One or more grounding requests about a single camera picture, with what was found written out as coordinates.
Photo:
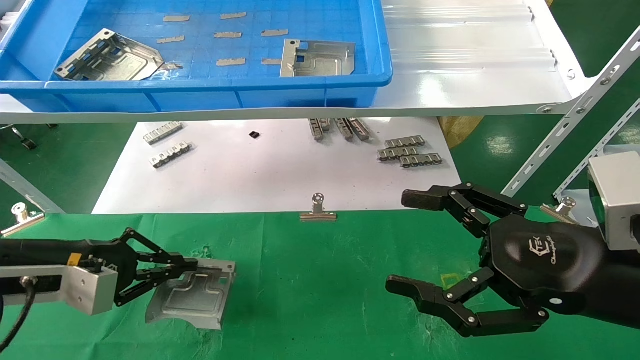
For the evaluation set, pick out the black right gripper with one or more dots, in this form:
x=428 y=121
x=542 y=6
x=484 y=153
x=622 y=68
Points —
x=545 y=260

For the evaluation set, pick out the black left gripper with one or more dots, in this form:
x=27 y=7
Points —
x=122 y=260

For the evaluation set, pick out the curved-edge sheet metal bracket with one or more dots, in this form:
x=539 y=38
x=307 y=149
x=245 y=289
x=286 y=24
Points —
x=195 y=300

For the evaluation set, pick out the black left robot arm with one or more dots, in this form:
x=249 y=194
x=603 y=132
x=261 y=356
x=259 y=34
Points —
x=35 y=251

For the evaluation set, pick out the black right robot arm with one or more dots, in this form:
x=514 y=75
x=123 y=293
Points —
x=620 y=285

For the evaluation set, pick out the small metal clip strip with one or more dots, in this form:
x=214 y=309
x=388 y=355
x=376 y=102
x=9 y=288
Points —
x=326 y=124
x=405 y=142
x=395 y=154
x=344 y=130
x=421 y=160
x=163 y=133
x=316 y=131
x=360 y=130
x=171 y=155

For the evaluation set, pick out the green table cloth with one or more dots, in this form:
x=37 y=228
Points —
x=320 y=290

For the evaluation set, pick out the silver binder clip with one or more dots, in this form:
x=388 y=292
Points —
x=318 y=216
x=22 y=222
x=562 y=207

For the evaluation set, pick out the yellow-brown bag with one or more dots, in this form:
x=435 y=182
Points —
x=457 y=130

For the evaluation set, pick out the white paper sheet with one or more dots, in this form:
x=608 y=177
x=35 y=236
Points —
x=260 y=175

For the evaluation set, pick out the white metal shelf board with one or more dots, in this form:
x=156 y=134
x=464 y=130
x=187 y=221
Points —
x=460 y=75

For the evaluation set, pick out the blue plastic tray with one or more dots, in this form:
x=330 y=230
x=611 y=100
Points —
x=200 y=92

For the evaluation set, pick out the black caster wheel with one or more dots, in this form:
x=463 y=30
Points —
x=27 y=144

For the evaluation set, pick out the white perforated angle strut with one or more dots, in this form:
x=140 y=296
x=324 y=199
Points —
x=575 y=110
x=600 y=150

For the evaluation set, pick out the grey tape strip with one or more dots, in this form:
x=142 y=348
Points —
x=275 y=32
x=177 y=18
x=231 y=62
x=228 y=35
x=271 y=62
x=233 y=15
x=171 y=39
x=174 y=66

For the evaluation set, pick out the flat sheet metal plate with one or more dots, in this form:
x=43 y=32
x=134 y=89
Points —
x=325 y=60

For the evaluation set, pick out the white stacked panels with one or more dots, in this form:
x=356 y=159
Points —
x=7 y=17

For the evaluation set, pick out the grey metal frame bar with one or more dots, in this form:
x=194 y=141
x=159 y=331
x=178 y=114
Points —
x=25 y=185

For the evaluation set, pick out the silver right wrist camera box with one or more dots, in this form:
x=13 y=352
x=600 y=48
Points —
x=620 y=200

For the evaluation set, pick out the sheet metal bracket blue clips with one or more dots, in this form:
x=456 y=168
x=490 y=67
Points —
x=120 y=62

